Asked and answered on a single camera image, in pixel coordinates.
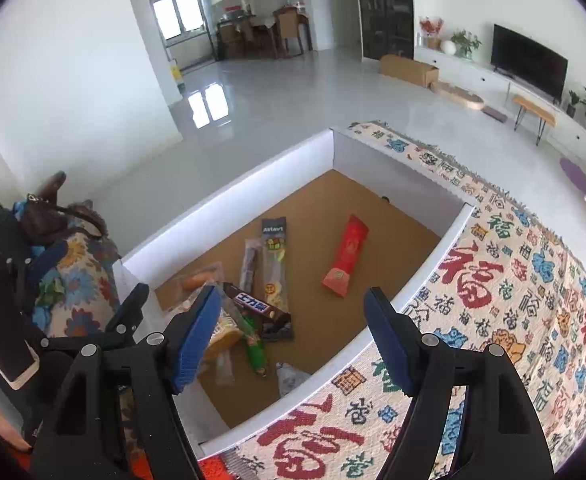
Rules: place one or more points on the yellow floor sign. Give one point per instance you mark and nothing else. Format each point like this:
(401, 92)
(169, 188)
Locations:
(177, 75)

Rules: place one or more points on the white cardboard box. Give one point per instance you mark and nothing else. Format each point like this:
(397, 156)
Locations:
(398, 230)

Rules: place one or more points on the white television cabinet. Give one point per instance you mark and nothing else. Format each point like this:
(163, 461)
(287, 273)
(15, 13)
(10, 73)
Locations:
(473, 72)

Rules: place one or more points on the brown cardboard box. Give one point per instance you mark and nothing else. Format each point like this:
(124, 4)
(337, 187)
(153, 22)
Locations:
(408, 70)

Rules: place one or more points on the grey triangular snack packet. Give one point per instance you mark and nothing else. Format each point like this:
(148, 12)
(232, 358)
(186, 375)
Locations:
(290, 377)

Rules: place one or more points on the wooden bench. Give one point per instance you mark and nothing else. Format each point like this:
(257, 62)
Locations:
(533, 107)

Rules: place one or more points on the yellow corn snack packet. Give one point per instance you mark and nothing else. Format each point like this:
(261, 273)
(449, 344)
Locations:
(225, 335)

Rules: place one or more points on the brown handbag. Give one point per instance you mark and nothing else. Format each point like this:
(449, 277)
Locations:
(48, 215)

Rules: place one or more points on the green potted plant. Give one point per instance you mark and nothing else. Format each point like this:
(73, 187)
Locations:
(465, 42)

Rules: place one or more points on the floral cushion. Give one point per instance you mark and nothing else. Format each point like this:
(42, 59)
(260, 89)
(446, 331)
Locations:
(78, 280)

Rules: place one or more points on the red snack packet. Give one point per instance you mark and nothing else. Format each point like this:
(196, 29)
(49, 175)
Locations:
(345, 255)

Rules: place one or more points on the green sausage stick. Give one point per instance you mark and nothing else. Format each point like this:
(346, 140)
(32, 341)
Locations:
(255, 355)

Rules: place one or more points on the dark glass cabinet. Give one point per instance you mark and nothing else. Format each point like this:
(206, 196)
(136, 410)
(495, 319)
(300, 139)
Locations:
(385, 10)

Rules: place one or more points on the orange fluffy rug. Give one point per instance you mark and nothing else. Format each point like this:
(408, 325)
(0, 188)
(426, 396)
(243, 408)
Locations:
(210, 467)

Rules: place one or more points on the round white vase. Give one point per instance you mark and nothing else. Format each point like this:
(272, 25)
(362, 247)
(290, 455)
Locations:
(448, 47)

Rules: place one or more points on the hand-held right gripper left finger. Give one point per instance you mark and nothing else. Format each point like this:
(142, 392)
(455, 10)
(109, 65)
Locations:
(198, 340)

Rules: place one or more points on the dark sausage packet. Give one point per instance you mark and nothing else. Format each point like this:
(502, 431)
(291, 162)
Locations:
(251, 267)

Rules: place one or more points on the printed woven blanket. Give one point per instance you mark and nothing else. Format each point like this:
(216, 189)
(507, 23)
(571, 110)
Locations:
(523, 285)

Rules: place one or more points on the purple floor mat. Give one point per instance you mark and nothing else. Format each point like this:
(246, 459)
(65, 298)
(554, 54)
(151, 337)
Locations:
(575, 177)

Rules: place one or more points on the brown chocolate bar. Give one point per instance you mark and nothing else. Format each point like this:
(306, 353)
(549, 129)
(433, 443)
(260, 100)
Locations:
(253, 302)

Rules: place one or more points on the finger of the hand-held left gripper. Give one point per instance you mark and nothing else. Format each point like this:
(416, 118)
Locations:
(128, 315)

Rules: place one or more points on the grey floor pad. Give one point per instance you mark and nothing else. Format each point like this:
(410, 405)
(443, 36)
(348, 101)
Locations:
(493, 114)

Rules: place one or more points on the clear sausage packet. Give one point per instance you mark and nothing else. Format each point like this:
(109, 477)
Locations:
(198, 280)

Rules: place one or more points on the dining table with chairs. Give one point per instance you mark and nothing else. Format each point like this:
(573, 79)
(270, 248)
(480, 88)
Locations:
(273, 32)

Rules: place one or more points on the small potted plant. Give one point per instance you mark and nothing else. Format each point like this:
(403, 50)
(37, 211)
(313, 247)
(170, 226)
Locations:
(573, 102)

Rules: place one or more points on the round cat scratcher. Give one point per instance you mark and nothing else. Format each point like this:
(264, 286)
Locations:
(460, 95)

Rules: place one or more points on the red flower vase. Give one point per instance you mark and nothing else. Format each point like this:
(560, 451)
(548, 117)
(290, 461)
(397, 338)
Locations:
(430, 30)

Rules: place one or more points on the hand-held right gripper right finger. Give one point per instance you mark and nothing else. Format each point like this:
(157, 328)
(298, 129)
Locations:
(388, 340)

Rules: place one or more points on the black television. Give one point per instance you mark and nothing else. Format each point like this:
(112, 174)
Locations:
(528, 62)

